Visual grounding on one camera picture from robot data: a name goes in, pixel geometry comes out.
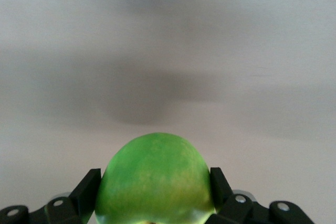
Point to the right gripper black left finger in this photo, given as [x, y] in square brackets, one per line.
[60, 211]

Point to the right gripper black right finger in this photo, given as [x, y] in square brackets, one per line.
[236, 208]

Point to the green apple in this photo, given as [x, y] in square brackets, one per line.
[155, 176]

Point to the brown table cover mat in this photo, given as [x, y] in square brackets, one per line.
[168, 37]

